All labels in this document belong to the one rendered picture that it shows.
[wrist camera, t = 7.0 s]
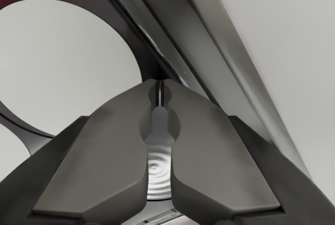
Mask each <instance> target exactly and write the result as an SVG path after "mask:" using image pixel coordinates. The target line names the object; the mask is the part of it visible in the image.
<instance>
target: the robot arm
mask: <svg viewBox="0 0 335 225"><path fill-rule="evenodd" d="M160 94H161V107H164V109H165V110H166V111H167V112H168V123H167V131H168V132H169V134H170V135H171V136H172V137H173V138H174V140H175V142H174V143H173V145H172V147H171V161H170V188H171V200H172V204H173V206H174V208H175V209H176V210H177V211H178V212H180V213H181V214H183V215H185V216H186V217H188V218H190V219H191V220H193V221H195V222H196V223H198V224H199V225H335V206H334V205H333V204H332V202H331V201H330V200H329V199H328V198H327V197H326V195H325V194H324V193H323V192H322V191H321V190H320V189H319V188H318V187H317V185H316V184H315V183H314V182H313V181H312V180H311V179H310V178H309V177H308V176H307V175H306V174H305V173H304V172H302V171H301V170H300V169H299V168H298V167H297V166H296V165H295V164H294V163H292V162H291V161H290V160H289V159H288V158H287V157H285V156H284V155H283V154H282V153H281V152H279V151H278V150H277V149H276V148H275V147H273V146H272V145H271V144H270V143H269V142H267V141H266V140H265V139H264V138H263V137H261V136H260V135H259V134H258V133H256V132H255V131H254V130H253V129H252V128H250V127H249V126H248V125H247V124H246V123H244V122H243V121H242V120H241V119H240V118H238V117H237V116H236V115H235V116H228V115H227V114H226V113H225V112H224V111H223V110H221V109H220V108H219V107H218V106H217V105H215V104H214V103H213V102H211V101H210V100H208V99H207V98H205V97H203V96H202V95H200V94H198V93H196V92H194V91H192V90H190V89H188V88H187V87H185V86H183V85H181V84H179V83H177V82H175V81H173V80H171V79H165V80H161V81H159V80H155V79H148V80H146V81H144V82H142V83H140V84H138V85H136V86H134V87H132V88H130V89H128V90H126V91H124V92H122V93H120V94H119V95H117V96H115V97H113V98H112V99H110V100H108V101H107V102H105V103H104V104H103V105H101V106H100V107H99V108H98V109H96V110H95V111H94V112H93V113H92V114H91V115H89V116H82V115H81V116H80V117H79V118H77V119H76V120H75V121H74V122H72V123H71V124H70V125H69V126H67V127H66V128H65V129H64V130H62V131H61V132H60V133H59V134H57V135H56V136H55V137H54V138H52V139H51V140H50V141H49V142H47V143H46V144H45V145H44V146H42V147H41V148H40V149H39V150H37V151H36V152H35V153H34V154H32V155H31V156H30V157H29V158H27V159H26V160H25V161H24V162H22V163H21V164H20V165H19V166H18V167H16V168H15V169H14V170H13V171H12V172H11V173H10V174H8V175H7V176H6V177H5V178H4V179H3V180H2V181H1V182H0V225H121V224H122V223H124V222H126V221H127V220H129V219H130V218H132V217H133V216H135V215H137V214H138V213H140V212H141V211H142V210H143V209H144V207H145V206H146V203H147V196H148V185H149V165H148V148H147V145H146V144H145V142H144V141H145V139H146V137H147V136H148V135H149V134H150V133H151V131H152V111H153V110H154V109H155V108H156V107H158V106H159V96H160Z"/></svg>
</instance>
